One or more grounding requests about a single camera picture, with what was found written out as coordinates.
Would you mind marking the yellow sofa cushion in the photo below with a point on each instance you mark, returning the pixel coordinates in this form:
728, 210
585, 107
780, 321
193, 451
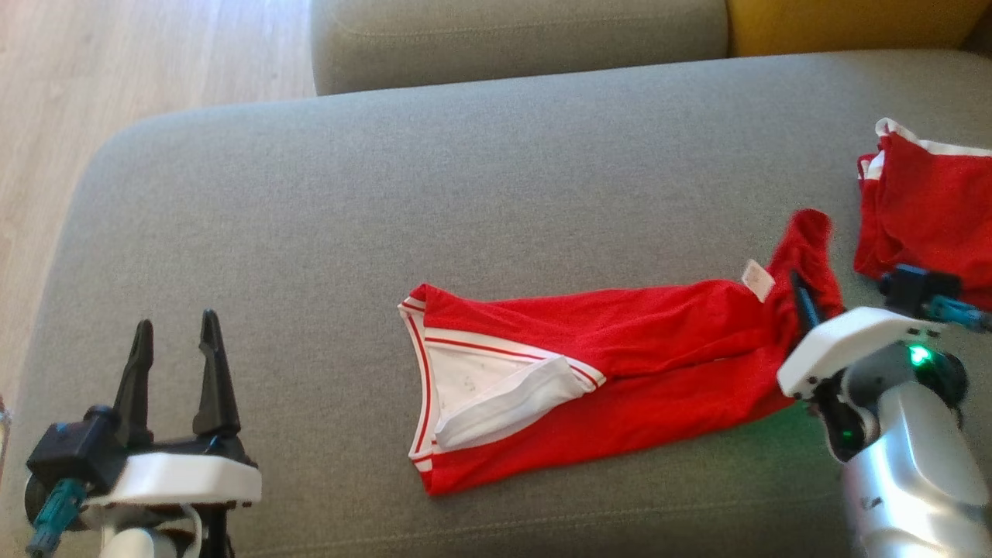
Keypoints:
852, 23

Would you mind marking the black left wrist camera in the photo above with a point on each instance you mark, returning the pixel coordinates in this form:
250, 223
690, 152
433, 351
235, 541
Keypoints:
74, 453

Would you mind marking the grey sofa back cushion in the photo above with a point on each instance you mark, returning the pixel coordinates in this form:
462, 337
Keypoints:
504, 39

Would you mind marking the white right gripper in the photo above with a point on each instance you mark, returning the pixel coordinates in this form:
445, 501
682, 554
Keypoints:
845, 341

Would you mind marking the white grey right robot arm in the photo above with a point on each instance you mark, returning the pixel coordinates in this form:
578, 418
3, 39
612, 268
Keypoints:
914, 473

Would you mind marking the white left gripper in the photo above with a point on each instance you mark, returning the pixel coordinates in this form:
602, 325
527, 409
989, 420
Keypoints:
186, 480

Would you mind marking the red white-trimmed basketball jersey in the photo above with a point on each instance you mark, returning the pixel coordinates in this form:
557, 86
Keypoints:
620, 364

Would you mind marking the red white-trimmed basketball shorts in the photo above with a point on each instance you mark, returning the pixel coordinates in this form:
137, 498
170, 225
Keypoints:
930, 217

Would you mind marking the grey sofa seat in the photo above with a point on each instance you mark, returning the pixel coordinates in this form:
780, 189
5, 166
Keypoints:
310, 232

